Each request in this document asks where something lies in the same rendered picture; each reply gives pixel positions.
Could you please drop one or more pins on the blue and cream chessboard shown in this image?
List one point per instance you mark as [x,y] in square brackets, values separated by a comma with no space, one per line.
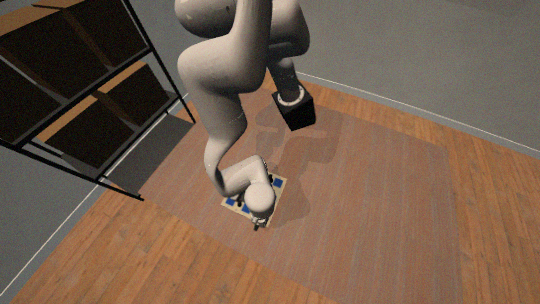
[278,186]

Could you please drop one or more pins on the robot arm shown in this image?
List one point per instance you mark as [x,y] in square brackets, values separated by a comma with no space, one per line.
[214,73]

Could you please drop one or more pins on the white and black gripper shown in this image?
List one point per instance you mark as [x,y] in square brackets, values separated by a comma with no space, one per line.
[262,223]

